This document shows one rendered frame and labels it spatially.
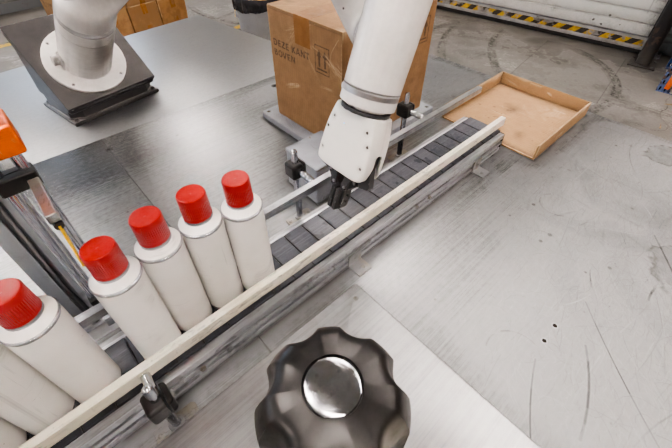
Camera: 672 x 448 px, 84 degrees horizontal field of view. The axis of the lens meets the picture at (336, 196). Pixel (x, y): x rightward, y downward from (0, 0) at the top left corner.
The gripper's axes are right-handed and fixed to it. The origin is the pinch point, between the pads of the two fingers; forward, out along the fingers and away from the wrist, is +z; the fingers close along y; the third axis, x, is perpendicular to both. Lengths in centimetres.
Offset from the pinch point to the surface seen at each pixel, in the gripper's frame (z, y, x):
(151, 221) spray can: -4.0, 0.8, -30.6
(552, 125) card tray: -13, 9, 67
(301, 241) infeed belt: 8.6, -1.0, -5.2
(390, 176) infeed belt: 0.4, -2.2, 17.4
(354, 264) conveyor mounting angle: 11.1, 6.0, 2.0
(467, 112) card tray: -9, -10, 57
